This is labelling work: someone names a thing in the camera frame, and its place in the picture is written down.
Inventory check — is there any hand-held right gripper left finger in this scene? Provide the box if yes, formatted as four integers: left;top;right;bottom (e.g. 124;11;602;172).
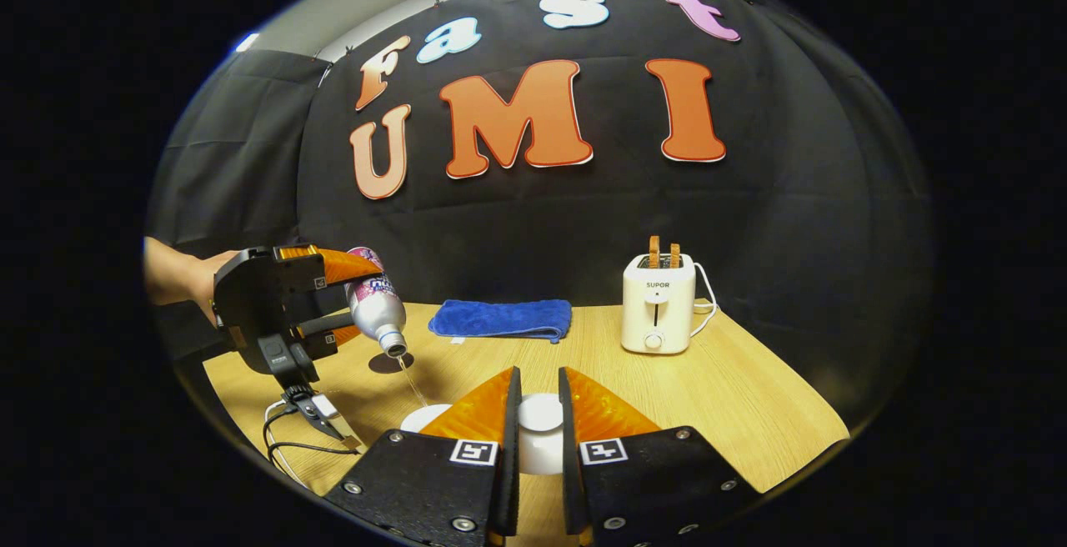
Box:
323;366;523;547

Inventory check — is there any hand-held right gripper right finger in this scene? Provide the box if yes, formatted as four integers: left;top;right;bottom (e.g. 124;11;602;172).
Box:
557;366;764;547

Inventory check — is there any silver water bottle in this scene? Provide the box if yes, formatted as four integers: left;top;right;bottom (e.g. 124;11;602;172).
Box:
345;247;409;358

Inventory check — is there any black cable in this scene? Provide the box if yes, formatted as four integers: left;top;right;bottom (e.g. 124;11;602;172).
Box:
263;384;365;481

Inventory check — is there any white toaster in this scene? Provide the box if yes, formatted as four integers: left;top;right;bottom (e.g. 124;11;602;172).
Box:
621;253;697;355

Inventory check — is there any blue towel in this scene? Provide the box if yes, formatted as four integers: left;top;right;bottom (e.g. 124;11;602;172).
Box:
428;299;573;344

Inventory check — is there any white teacup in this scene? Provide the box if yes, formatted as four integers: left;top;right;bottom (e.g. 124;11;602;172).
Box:
400;404;453;434

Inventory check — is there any white toaster cord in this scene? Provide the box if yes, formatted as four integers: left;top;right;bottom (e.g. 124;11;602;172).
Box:
690;262;719;339

